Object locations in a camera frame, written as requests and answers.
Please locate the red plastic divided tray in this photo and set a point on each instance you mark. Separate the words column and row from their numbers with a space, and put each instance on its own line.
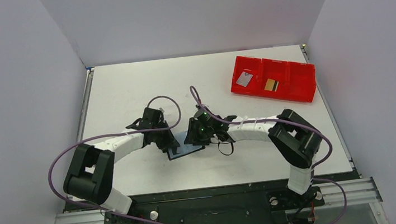
column 275, row 79

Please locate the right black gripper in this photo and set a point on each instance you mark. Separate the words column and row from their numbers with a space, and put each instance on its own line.
column 193, row 135

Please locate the aluminium rail frame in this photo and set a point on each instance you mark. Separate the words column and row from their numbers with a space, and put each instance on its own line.
column 360, row 191

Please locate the black leather card holder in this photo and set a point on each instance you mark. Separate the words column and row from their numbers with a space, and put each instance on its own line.
column 182, row 149

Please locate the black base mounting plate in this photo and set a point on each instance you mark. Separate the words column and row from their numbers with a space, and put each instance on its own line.
column 268, row 202

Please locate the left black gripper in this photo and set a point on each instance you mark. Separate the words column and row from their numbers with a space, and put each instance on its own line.
column 170, row 143

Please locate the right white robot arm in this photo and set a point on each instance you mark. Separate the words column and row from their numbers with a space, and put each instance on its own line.
column 293, row 137

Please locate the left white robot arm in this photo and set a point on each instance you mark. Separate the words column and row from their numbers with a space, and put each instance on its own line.
column 90, row 174

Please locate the silver grey credit card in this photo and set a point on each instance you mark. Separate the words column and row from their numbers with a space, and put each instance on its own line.
column 244, row 79

